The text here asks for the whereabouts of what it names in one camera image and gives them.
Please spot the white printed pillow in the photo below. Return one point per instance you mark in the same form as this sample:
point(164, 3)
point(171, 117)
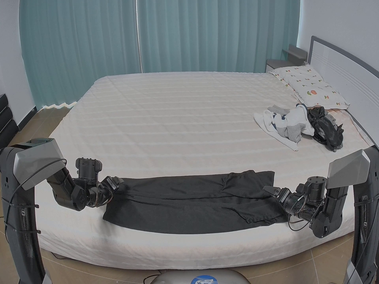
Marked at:
point(311, 84)

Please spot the pile of clothes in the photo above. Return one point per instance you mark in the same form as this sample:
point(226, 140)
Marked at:
point(296, 123)

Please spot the blue-green curtain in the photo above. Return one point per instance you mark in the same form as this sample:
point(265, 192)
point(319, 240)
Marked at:
point(83, 40)
point(219, 25)

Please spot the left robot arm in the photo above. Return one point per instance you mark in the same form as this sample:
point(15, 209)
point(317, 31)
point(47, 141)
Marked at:
point(35, 164)

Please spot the grey bedside table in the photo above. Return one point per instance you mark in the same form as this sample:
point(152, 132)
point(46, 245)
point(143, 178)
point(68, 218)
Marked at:
point(277, 63)

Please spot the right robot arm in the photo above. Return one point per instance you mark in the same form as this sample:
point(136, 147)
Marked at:
point(346, 170)

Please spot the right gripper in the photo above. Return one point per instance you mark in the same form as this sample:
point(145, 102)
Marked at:
point(283, 198)

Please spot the dark grey chest of drawers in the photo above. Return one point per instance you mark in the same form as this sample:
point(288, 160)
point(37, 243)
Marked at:
point(6, 120)

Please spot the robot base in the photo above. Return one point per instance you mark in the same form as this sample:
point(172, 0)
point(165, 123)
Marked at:
point(201, 277)

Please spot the black T-shirt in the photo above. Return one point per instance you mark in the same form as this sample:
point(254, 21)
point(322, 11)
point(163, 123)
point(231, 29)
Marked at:
point(192, 206)

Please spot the bed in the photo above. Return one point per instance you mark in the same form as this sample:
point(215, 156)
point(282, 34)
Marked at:
point(183, 114)

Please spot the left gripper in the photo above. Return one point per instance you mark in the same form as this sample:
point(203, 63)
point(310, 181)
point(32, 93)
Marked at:
point(112, 184)

